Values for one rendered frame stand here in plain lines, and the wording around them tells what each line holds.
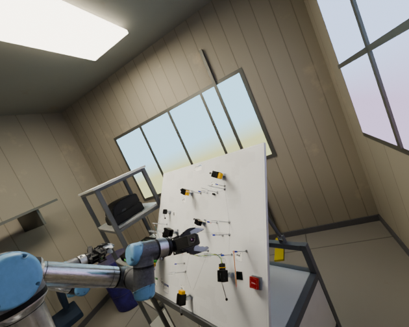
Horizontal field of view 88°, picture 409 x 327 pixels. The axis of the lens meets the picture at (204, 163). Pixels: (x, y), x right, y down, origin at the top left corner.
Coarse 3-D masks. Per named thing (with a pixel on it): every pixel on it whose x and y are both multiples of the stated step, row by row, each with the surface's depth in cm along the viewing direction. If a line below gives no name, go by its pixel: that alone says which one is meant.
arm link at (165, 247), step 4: (160, 240) 83; (164, 240) 84; (160, 244) 81; (164, 244) 82; (168, 244) 83; (160, 248) 88; (164, 248) 82; (168, 248) 83; (160, 252) 87; (164, 252) 82; (168, 252) 83; (160, 256) 81; (164, 256) 83
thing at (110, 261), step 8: (120, 248) 349; (104, 264) 314; (112, 264) 303; (112, 288) 306; (120, 288) 306; (112, 296) 310; (120, 296) 307; (128, 296) 309; (120, 304) 309; (128, 304) 309; (136, 304) 313
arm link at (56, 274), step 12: (48, 264) 67; (60, 264) 69; (72, 264) 72; (84, 264) 75; (48, 276) 65; (60, 276) 67; (72, 276) 69; (84, 276) 72; (96, 276) 74; (108, 276) 77; (120, 276) 80
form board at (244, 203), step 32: (224, 160) 146; (256, 160) 124; (224, 192) 139; (256, 192) 119; (192, 224) 157; (224, 224) 132; (256, 224) 114; (192, 256) 149; (224, 256) 127; (256, 256) 110; (160, 288) 170; (192, 288) 142; (224, 288) 121; (224, 320) 116; (256, 320) 102
